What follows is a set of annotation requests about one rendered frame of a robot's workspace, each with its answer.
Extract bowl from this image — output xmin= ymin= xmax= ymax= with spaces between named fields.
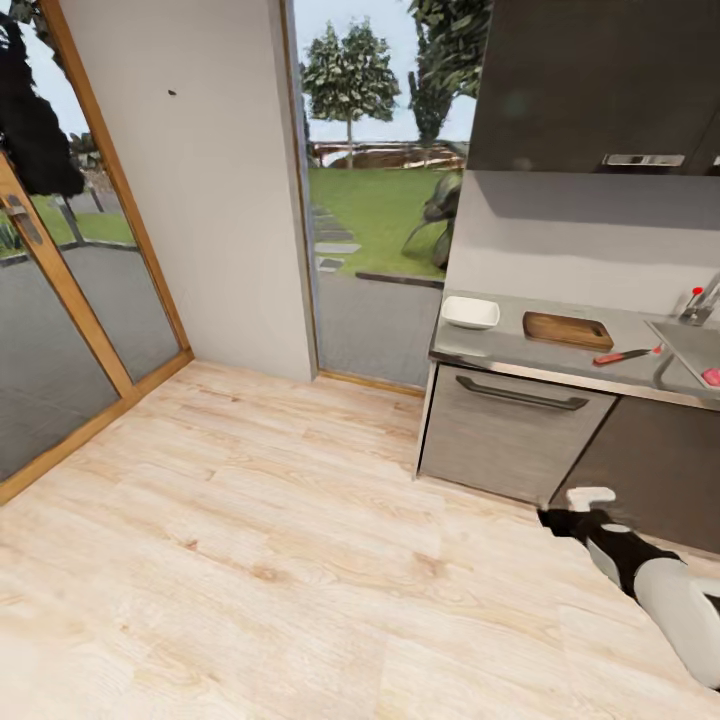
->
xmin=442 ymin=296 xmax=500 ymax=331

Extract parer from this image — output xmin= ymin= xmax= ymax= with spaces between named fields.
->
xmin=593 ymin=349 xmax=648 ymax=365

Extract cutting board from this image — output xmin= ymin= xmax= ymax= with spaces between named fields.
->
xmin=524 ymin=311 xmax=614 ymax=349

